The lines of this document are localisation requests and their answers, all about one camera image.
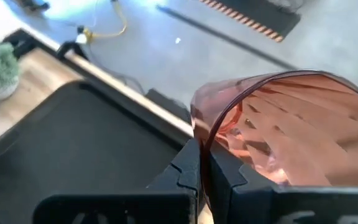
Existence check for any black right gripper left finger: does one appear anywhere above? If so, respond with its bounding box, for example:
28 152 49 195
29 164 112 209
32 138 202 224

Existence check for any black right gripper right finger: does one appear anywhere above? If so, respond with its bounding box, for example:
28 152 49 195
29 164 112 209
208 149 358 224

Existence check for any orange translucent faceted cup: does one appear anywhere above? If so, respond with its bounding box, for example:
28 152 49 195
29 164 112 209
190 70 358 212

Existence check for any black plastic tray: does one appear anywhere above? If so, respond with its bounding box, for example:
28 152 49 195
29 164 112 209
0 80 195 224

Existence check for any black table clamp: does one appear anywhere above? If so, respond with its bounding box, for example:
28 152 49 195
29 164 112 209
56 40 90 62
144 88 192 124

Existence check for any black floor tape strip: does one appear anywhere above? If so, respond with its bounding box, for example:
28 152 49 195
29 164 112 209
156 4 298 71

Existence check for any black orange striped floor mat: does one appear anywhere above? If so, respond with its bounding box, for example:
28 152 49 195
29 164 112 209
197 0 301 44

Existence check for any yellow cable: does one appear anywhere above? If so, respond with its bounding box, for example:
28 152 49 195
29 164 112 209
82 0 128 43

